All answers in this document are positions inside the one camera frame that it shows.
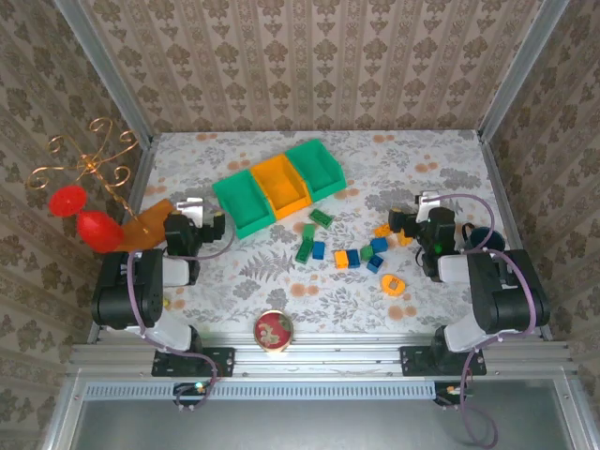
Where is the green plastic bin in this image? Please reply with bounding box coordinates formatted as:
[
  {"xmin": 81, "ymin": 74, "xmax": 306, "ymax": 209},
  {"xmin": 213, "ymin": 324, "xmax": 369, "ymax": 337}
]
[
  {"xmin": 211, "ymin": 169, "xmax": 277, "ymax": 240},
  {"xmin": 284, "ymin": 139, "xmax": 348, "ymax": 203}
]

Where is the round orange lego piece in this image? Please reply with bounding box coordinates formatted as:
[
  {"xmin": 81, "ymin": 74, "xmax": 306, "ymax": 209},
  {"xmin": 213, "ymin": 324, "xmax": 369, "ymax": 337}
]
[{"xmin": 380, "ymin": 274, "xmax": 407, "ymax": 298}]

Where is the long green lego brick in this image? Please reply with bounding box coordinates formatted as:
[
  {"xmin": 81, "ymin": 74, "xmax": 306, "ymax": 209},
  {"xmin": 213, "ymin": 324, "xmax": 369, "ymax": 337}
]
[
  {"xmin": 294, "ymin": 235, "xmax": 315, "ymax": 263},
  {"xmin": 307, "ymin": 208, "xmax": 335, "ymax": 230}
]

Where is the orange plastic bin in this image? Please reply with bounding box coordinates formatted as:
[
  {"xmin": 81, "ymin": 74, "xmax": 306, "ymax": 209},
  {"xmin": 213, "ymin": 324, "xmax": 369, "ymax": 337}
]
[{"xmin": 250, "ymin": 154, "xmax": 313, "ymax": 221}]

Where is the orange wooden block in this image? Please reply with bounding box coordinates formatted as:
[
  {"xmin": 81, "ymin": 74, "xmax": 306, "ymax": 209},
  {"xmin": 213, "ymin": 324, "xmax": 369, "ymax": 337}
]
[{"xmin": 120, "ymin": 198, "xmax": 171, "ymax": 252}]

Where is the floral patterned tablecloth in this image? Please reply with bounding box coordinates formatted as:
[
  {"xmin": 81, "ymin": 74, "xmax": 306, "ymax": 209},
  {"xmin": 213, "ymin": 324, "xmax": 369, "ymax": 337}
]
[{"xmin": 106, "ymin": 129, "xmax": 540, "ymax": 337}]

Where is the dark blue bowl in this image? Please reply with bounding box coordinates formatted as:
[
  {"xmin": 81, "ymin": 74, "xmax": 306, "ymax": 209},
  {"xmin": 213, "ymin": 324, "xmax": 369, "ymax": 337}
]
[{"xmin": 467, "ymin": 225, "xmax": 508, "ymax": 252}]

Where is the red plastic goblet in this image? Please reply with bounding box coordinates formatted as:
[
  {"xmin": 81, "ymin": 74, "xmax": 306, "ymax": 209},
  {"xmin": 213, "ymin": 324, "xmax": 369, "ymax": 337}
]
[{"xmin": 48, "ymin": 184, "xmax": 127, "ymax": 255}]

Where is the round red patterned dish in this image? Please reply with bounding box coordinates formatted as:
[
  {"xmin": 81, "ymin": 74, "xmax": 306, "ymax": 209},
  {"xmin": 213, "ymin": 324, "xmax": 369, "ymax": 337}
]
[{"xmin": 252, "ymin": 308, "xmax": 295, "ymax": 353}]

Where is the grey metal panel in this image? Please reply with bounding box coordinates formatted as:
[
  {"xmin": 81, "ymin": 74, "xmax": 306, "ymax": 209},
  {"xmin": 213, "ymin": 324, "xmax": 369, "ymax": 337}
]
[{"xmin": 41, "ymin": 374, "xmax": 600, "ymax": 450}]

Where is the aluminium side rail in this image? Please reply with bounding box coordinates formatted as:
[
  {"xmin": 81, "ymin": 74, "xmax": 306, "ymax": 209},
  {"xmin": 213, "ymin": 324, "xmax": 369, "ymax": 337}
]
[
  {"xmin": 476, "ymin": 130, "xmax": 555, "ymax": 342},
  {"xmin": 86, "ymin": 138, "xmax": 160, "ymax": 346}
]

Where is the gold wire stand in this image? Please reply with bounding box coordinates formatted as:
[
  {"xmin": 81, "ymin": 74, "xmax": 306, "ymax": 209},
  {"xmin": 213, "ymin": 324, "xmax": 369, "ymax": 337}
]
[{"xmin": 26, "ymin": 116, "xmax": 152, "ymax": 235}]

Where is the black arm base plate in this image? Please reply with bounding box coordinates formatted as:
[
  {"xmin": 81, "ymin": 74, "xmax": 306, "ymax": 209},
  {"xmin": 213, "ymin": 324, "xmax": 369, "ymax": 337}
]
[
  {"xmin": 399, "ymin": 345, "xmax": 488, "ymax": 377},
  {"xmin": 151, "ymin": 346, "xmax": 235, "ymax": 378}
]

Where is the aluminium front rail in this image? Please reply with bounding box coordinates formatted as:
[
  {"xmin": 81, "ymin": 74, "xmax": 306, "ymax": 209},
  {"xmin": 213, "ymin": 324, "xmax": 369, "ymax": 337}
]
[{"xmin": 67, "ymin": 333, "xmax": 580, "ymax": 379}]

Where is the black cable connector box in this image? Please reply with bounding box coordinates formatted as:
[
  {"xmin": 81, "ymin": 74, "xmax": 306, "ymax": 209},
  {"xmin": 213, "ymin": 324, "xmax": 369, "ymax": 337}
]
[
  {"xmin": 173, "ymin": 382, "xmax": 212, "ymax": 408},
  {"xmin": 434, "ymin": 382, "xmax": 470, "ymax": 407}
]

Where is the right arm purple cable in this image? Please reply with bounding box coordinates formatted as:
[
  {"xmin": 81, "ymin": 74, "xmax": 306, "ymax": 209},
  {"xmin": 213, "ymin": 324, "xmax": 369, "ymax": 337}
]
[{"xmin": 433, "ymin": 192, "xmax": 540, "ymax": 449}]

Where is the aluminium frame post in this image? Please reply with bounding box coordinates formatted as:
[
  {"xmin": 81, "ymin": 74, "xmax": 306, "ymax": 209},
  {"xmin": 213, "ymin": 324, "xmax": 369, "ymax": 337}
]
[
  {"xmin": 52, "ymin": 0, "xmax": 157, "ymax": 147},
  {"xmin": 476, "ymin": 0, "xmax": 572, "ymax": 142}
]

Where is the grey slotted cable duct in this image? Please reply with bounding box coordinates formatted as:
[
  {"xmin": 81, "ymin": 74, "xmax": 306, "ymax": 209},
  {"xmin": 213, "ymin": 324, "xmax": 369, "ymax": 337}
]
[{"xmin": 83, "ymin": 380, "xmax": 438, "ymax": 400}]

